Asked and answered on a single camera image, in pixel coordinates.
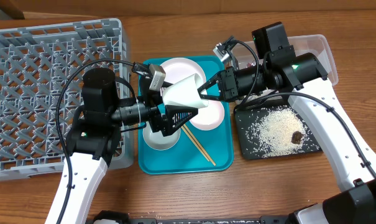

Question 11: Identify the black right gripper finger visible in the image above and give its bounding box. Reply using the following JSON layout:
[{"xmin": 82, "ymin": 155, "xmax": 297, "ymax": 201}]
[
  {"xmin": 200, "ymin": 95, "xmax": 223, "ymax": 101},
  {"xmin": 198, "ymin": 72, "xmax": 221, "ymax": 95}
]

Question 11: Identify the grey bowl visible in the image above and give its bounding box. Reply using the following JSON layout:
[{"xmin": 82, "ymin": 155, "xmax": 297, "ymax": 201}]
[{"xmin": 142, "ymin": 122, "xmax": 181, "ymax": 151}]

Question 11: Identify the white paper cup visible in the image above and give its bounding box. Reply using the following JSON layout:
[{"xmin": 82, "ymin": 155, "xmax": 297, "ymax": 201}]
[{"xmin": 162, "ymin": 73, "xmax": 209, "ymax": 109}]

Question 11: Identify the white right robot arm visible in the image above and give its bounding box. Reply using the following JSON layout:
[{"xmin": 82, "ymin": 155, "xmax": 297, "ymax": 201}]
[{"xmin": 198, "ymin": 22, "xmax": 376, "ymax": 223}]

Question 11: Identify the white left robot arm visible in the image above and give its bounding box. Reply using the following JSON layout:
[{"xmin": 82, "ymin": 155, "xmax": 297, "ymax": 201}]
[{"xmin": 46, "ymin": 68, "xmax": 200, "ymax": 223}]

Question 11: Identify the clear plastic waste bin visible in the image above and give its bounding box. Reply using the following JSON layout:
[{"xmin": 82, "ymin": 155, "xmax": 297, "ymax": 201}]
[{"xmin": 231, "ymin": 34, "xmax": 339, "ymax": 96}]

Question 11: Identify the black food waste tray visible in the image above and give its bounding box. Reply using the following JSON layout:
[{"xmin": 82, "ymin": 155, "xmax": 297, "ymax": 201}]
[{"xmin": 233, "ymin": 98, "xmax": 323, "ymax": 161}]

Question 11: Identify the wooden chopstick right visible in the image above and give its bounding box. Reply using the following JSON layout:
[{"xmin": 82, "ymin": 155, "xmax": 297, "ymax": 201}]
[{"xmin": 184, "ymin": 123, "xmax": 217, "ymax": 167}]

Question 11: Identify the wooden chopstick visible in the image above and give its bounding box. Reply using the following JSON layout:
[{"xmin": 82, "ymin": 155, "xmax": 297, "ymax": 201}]
[
  {"xmin": 184, "ymin": 123, "xmax": 217, "ymax": 167},
  {"xmin": 181, "ymin": 124, "xmax": 212, "ymax": 162}
]

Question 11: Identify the wooden chopstick left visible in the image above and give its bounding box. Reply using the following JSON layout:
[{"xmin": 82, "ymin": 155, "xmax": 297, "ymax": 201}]
[{"xmin": 181, "ymin": 124, "xmax": 212, "ymax": 162}]

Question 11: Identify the large white plate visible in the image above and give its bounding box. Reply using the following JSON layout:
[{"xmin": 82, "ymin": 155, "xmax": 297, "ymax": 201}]
[{"xmin": 160, "ymin": 57, "xmax": 206, "ymax": 86}]

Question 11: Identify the teal plastic tray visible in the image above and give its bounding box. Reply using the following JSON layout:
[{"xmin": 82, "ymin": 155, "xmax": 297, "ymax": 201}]
[{"xmin": 138, "ymin": 55, "xmax": 234, "ymax": 175}]

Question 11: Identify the pile of white rice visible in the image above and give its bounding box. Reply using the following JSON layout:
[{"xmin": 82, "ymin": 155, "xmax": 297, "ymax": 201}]
[{"xmin": 244, "ymin": 106, "xmax": 321, "ymax": 158}]

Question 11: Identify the brown food scrap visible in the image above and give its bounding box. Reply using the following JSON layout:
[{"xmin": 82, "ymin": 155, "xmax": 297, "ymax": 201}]
[{"xmin": 291, "ymin": 131, "xmax": 303, "ymax": 144}]

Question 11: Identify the grey plastic dish rack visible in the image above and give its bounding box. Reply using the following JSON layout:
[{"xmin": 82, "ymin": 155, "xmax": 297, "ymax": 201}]
[{"xmin": 0, "ymin": 18, "xmax": 130, "ymax": 181}]

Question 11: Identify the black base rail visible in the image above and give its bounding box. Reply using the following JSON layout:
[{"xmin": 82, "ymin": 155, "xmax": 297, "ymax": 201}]
[{"xmin": 86, "ymin": 210, "xmax": 290, "ymax": 224}]

